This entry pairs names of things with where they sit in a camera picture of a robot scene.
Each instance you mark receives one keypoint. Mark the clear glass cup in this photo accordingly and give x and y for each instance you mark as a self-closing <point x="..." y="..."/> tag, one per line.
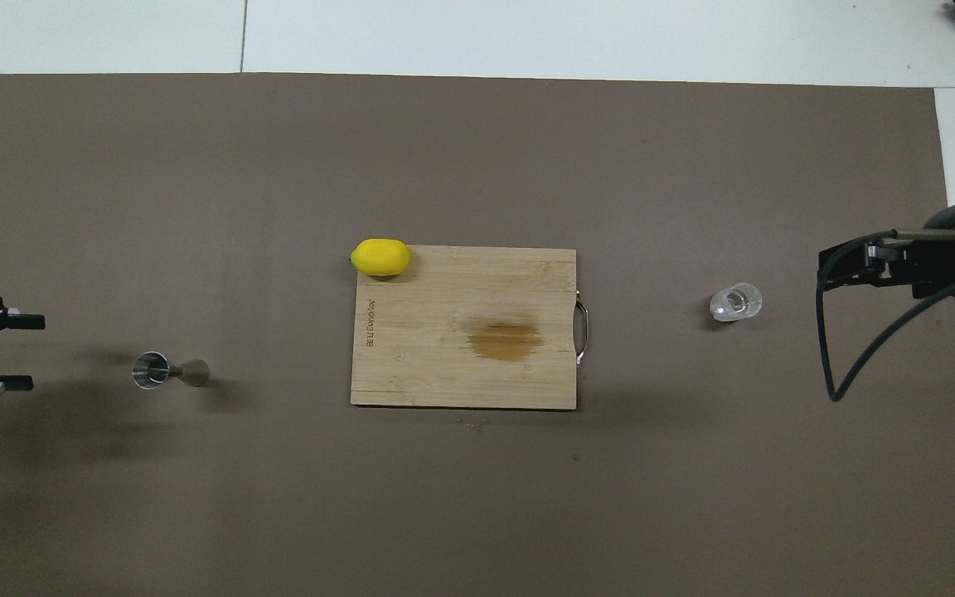
<point x="739" y="303"/>

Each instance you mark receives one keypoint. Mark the metal double jigger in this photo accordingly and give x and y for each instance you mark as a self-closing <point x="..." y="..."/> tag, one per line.
<point x="150" y="370"/>

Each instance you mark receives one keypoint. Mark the yellow lemon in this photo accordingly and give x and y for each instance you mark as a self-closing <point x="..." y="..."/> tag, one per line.
<point x="380" y="257"/>

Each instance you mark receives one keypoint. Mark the wooden cutting board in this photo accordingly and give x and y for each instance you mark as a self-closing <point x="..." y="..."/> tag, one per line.
<point x="428" y="365"/>

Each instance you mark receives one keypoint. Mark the brown table mat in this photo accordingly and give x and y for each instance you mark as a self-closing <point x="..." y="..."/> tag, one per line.
<point x="477" y="514"/>

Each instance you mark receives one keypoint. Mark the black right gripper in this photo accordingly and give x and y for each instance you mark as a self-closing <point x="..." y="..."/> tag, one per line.
<point x="938" y="265"/>

